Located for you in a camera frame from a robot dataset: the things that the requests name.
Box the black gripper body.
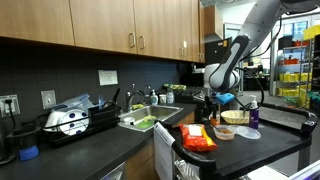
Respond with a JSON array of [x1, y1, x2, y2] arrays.
[[205, 90, 220, 108]]

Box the silver metal fork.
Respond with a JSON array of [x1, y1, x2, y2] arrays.
[[213, 123, 225, 133]]

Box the clear container of baked beans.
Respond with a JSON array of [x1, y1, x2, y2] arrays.
[[213, 124, 236, 141]]

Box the clear box with blue lid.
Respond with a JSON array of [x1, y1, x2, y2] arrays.
[[51, 93, 94, 113]]

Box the cream woven oval basket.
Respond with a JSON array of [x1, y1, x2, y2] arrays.
[[220, 109, 251, 125]]

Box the stainless steel stove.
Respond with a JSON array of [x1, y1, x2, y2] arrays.
[[174, 85, 210, 105]]

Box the clear round plastic lid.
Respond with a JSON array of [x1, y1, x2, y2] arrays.
[[232, 125, 249, 132]]

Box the orange snack package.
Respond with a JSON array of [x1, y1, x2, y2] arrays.
[[179, 123, 218, 153]]

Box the purple pump bottle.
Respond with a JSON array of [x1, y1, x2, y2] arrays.
[[248, 94, 260, 130]]

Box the clear water bottle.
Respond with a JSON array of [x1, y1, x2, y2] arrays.
[[166, 87, 175, 105]]

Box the stainless steel sink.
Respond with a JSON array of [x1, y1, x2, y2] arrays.
[[117, 104, 184, 133]]

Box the black utility cart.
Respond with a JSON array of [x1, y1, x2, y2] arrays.
[[154, 101, 318, 180]]

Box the clear hand soap bottle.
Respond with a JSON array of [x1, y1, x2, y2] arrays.
[[149, 89, 159, 106]]

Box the green item in sink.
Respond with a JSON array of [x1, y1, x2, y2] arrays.
[[134, 115, 158, 130]]

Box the white cup in sink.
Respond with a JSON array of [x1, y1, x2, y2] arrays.
[[123, 116, 136, 126]]

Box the chrome sink faucet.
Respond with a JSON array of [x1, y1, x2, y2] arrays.
[[125, 89, 147, 113]]

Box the shelf with yellow bins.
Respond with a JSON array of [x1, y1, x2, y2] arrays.
[[276, 24, 320, 108]]

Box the wooden base cabinet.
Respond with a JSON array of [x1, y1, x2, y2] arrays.
[[123, 111, 197, 180]]

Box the black kitchen utensil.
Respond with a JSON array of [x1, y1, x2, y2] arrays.
[[112, 87, 121, 104]]

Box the black dish rack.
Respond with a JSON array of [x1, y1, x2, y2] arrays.
[[39, 103, 123, 148]]

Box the stainless steel dishwasher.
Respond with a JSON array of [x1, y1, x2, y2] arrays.
[[99, 162, 127, 180]]

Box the white plate with blue dots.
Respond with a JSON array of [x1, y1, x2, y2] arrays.
[[58, 109, 90, 137]]

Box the plain white bowl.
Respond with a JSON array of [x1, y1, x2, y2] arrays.
[[44, 109, 68, 133]]

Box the black funnel cup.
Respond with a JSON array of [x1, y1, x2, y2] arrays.
[[6, 127, 43, 151]]

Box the dark kettle appliance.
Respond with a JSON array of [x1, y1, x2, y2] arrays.
[[0, 121, 16, 166]]

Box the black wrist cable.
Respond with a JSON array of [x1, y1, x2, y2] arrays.
[[233, 16, 284, 113]]

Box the white wall notice paper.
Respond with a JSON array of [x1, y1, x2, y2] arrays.
[[97, 69, 119, 87]]

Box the wooden wall cabinets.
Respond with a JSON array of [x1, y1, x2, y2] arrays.
[[0, 0, 206, 64]]

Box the grey light switch plate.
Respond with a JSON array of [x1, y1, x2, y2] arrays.
[[40, 89, 57, 110]]

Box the grey wall outlet plate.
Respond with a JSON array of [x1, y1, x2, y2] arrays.
[[0, 94, 21, 118]]

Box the black power cord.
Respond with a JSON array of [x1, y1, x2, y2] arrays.
[[4, 98, 17, 130]]

